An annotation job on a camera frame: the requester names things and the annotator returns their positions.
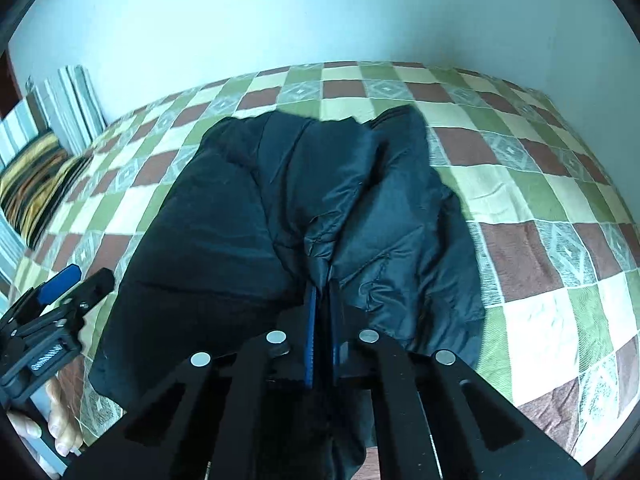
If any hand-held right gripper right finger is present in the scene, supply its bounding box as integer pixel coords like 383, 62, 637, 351
327, 280, 587, 480

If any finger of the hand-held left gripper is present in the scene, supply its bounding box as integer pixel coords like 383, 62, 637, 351
36, 264, 83, 307
59, 268, 116, 318

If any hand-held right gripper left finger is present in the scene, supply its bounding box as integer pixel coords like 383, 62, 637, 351
65, 282, 321, 480

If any black puffer jacket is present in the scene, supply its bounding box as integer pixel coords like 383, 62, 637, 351
89, 105, 487, 480

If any person's left hand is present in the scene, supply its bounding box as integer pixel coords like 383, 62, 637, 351
9, 372, 85, 458

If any yellow black striped pillow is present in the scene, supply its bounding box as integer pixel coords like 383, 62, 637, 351
0, 131, 93, 250

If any checkered patchwork bedspread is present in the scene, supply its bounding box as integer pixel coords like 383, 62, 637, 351
12, 61, 635, 467

